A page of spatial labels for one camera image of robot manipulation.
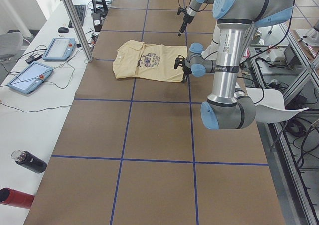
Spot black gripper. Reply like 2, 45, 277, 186
182, 65, 191, 82
178, 13, 193, 37

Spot cream long-sleeve printed shirt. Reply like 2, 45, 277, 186
113, 40, 187, 83

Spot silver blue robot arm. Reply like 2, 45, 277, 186
175, 0, 295, 130
177, 0, 215, 36

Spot white plastic chair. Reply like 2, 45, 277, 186
255, 89, 308, 123

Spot black keyboard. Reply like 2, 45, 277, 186
74, 4, 86, 26

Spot black computer mouse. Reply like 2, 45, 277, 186
58, 27, 69, 34

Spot far blue teach pendant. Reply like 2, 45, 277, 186
42, 37, 76, 61

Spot blue teach pendant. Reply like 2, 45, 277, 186
7, 62, 53, 94
42, 37, 76, 61

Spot black power adapter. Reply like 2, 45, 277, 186
25, 55, 42, 64

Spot near blue teach pendant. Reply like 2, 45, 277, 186
7, 62, 53, 94

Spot black thermos bottle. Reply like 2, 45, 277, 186
11, 150, 47, 174

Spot red bottle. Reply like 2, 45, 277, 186
0, 188, 35, 209

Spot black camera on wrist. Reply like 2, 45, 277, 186
174, 55, 185, 69
177, 7, 187, 15

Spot aluminium frame post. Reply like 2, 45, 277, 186
62, 0, 93, 62

